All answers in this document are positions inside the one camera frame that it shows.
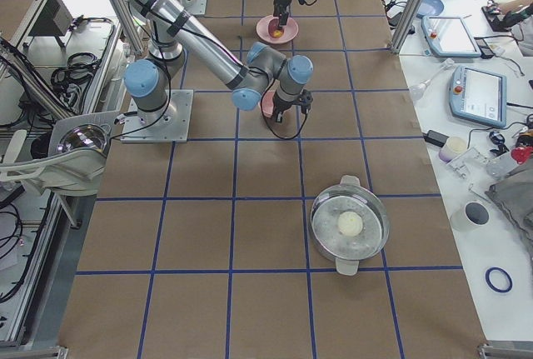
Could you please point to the pink plate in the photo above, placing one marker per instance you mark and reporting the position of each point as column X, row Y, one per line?
column 290, row 31

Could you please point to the white bun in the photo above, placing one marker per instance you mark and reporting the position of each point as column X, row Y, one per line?
column 349, row 224

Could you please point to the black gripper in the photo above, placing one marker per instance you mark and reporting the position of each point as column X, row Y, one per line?
column 281, row 5
column 283, row 107

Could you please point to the blue teach pendant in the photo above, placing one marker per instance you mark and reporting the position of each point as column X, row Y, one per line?
column 449, row 37
column 478, row 96

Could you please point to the grey cloth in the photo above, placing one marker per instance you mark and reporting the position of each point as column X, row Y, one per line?
column 513, row 196

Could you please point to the glass pot lid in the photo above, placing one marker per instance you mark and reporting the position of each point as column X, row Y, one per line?
column 86, row 135

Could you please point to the white paper cup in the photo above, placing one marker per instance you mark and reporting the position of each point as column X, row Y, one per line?
column 470, row 217

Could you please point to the white purple cup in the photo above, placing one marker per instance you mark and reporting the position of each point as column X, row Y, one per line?
column 452, row 148

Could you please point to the black power adapter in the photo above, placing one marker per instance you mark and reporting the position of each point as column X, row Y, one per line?
column 435, row 138

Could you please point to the steel steamer pot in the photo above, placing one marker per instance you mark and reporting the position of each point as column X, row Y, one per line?
column 347, row 252

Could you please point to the red apple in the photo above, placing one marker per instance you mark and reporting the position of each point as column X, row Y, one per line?
column 276, row 34

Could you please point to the aluminium frame post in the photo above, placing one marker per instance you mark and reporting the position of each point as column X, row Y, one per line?
column 404, row 25

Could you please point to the pink bowl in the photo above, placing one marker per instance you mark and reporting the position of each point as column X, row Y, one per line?
column 267, row 104

